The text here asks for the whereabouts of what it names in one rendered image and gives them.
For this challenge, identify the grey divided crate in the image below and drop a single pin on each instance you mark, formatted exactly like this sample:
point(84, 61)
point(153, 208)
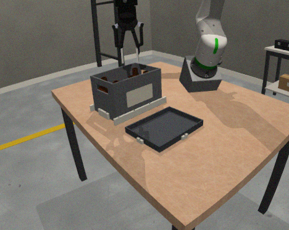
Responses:
point(126, 95)

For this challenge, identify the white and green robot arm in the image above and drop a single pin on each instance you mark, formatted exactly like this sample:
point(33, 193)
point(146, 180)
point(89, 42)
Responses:
point(211, 37)

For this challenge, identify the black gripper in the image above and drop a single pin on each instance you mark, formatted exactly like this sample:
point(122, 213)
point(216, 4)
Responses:
point(128, 24)

